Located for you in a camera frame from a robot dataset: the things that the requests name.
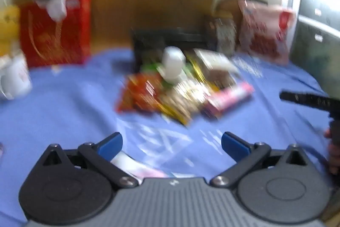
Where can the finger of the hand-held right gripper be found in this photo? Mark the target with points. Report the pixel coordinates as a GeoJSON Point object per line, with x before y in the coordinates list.
{"type": "Point", "coordinates": [305, 100]}

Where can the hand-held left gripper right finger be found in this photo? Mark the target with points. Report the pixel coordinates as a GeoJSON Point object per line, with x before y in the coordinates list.
{"type": "Point", "coordinates": [234, 144]}

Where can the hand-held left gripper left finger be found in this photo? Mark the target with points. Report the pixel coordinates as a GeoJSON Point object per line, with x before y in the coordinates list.
{"type": "Point", "coordinates": [111, 144]}

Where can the pink drink carton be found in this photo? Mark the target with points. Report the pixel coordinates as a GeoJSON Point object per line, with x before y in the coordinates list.
{"type": "Point", "coordinates": [231, 98]}

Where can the red snack packet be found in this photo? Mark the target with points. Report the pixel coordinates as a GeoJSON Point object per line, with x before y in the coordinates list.
{"type": "Point", "coordinates": [138, 94]}

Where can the green snack packet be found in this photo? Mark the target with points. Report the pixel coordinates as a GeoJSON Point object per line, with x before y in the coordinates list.
{"type": "Point", "coordinates": [151, 68]}

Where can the black basket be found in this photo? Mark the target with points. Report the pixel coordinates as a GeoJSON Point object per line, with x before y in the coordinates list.
{"type": "Point", "coordinates": [148, 40]}

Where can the person's right hand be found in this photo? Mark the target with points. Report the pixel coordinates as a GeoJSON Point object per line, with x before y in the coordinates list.
{"type": "Point", "coordinates": [333, 152]}

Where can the pink and white packet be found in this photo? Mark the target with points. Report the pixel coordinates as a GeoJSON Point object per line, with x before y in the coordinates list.
{"type": "Point", "coordinates": [138, 167]}

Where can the printed blue cloth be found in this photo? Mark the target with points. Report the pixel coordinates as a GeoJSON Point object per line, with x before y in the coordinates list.
{"type": "Point", "coordinates": [69, 115]}

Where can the yellow snack packet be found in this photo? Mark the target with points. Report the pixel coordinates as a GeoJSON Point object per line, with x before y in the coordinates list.
{"type": "Point", "coordinates": [180, 102]}

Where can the brown and white snack box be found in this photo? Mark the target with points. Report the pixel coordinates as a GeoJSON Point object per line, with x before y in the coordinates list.
{"type": "Point", "coordinates": [217, 67]}

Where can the large pink snack bag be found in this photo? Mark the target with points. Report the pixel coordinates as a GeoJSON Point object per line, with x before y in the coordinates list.
{"type": "Point", "coordinates": [263, 32]}

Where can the small white bottle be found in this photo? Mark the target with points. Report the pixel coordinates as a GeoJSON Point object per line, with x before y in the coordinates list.
{"type": "Point", "coordinates": [173, 62]}

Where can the nut jar with gold lid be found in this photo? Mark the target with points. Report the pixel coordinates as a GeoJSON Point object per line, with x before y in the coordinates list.
{"type": "Point", "coordinates": [221, 32]}

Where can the white mug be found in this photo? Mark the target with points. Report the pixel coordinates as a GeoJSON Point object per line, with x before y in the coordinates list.
{"type": "Point", "coordinates": [14, 78]}

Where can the red gift bag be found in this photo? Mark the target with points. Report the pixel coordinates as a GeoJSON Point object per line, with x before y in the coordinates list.
{"type": "Point", "coordinates": [58, 38]}

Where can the round wooden board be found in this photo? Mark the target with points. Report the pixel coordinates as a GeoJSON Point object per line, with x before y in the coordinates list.
{"type": "Point", "coordinates": [228, 7]}

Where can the yellow plush toy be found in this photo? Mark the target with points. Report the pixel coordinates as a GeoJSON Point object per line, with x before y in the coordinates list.
{"type": "Point", "coordinates": [9, 27]}

